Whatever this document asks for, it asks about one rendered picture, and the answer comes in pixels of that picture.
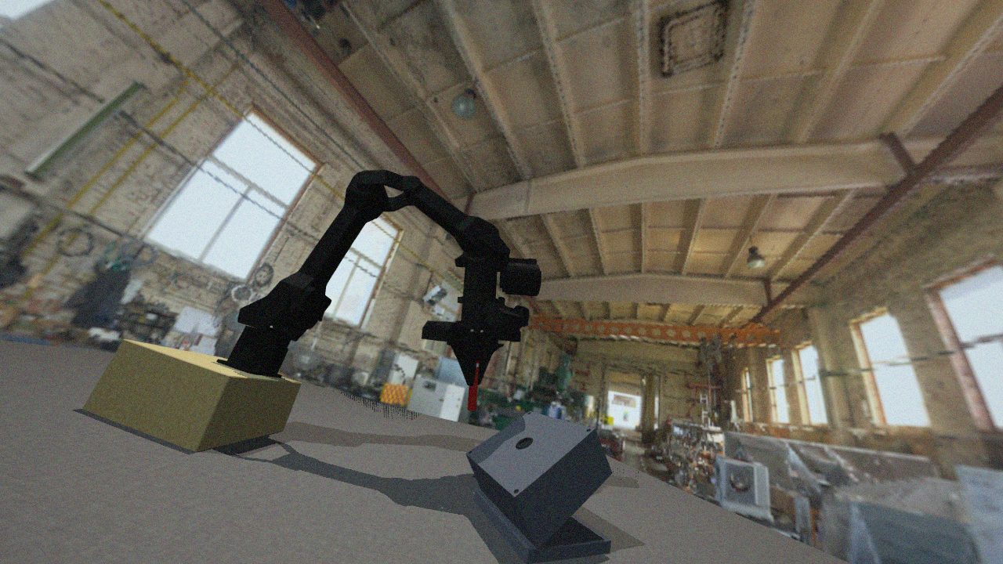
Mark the red cylinder with grey band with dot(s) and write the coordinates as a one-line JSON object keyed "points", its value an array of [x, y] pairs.
{"points": [[473, 392]]}

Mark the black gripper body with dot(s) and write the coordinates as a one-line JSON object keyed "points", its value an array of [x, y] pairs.
{"points": [[460, 330]]}

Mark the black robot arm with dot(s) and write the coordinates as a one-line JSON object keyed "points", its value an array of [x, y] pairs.
{"points": [[297, 302]]}

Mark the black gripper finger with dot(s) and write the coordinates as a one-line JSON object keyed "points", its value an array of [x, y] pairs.
{"points": [[484, 356], [466, 355]]}

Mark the blue-grey sloped panel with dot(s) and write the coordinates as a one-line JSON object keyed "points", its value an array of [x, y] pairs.
{"points": [[533, 476]]}

